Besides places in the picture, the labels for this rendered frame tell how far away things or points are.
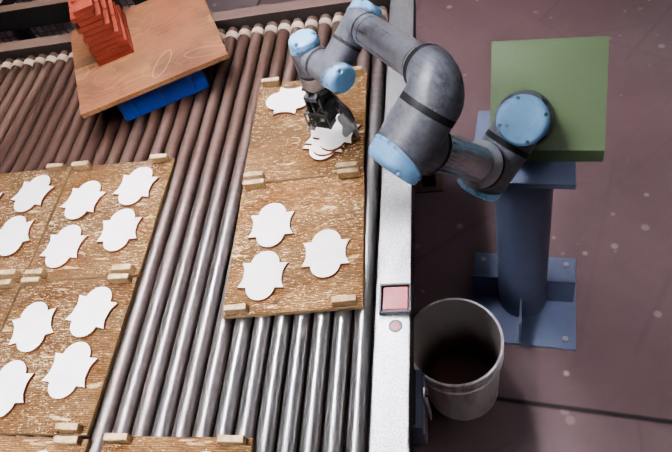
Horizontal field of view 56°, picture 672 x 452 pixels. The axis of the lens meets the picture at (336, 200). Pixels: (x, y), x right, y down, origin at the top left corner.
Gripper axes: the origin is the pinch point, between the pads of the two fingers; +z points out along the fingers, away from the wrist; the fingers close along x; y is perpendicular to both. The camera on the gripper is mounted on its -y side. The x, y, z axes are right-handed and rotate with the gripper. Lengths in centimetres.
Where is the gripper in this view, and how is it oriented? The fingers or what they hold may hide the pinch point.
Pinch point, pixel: (336, 131)
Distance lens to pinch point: 182.4
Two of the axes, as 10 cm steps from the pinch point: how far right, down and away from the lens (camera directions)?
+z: 2.2, 6.0, 7.7
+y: -3.8, 7.8, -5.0
